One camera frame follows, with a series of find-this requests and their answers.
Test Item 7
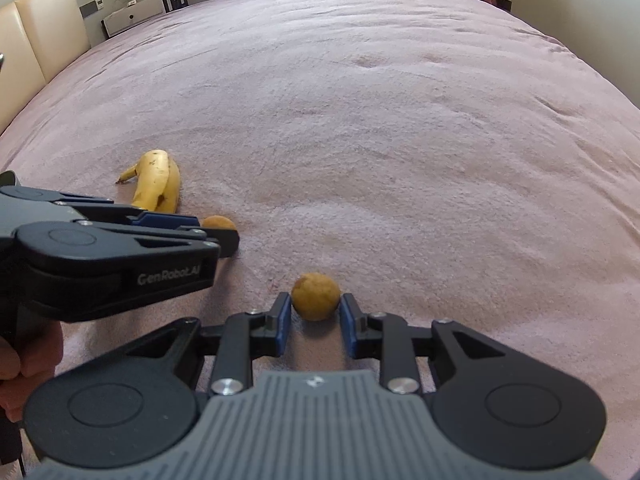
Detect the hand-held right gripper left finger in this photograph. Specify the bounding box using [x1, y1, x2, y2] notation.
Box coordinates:
[122, 292, 293, 395]

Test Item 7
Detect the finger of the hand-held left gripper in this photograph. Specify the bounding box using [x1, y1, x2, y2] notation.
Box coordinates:
[22, 187, 201, 229]
[100, 226, 240, 260]

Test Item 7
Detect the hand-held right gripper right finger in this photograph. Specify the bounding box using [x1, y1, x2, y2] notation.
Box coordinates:
[340, 292, 506, 392]

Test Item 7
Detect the round brown fruit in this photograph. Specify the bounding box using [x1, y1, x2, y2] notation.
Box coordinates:
[201, 215, 236, 234]
[291, 272, 343, 321]

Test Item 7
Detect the person's left hand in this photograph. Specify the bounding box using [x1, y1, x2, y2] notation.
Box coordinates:
[0, 309, 64, 422]

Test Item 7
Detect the yellow banana bunch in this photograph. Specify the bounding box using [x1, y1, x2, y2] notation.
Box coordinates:
[116, 149, 181, 215]

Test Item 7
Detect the pink bed blanket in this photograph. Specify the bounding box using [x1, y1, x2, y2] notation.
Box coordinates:
[0, 0, 640, 480]

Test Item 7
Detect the long white box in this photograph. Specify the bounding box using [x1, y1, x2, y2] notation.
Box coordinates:
[101, 0, 167, 39]

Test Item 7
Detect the beige padded headboard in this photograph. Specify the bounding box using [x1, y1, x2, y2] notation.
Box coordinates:
[0, 0, 92, 137]

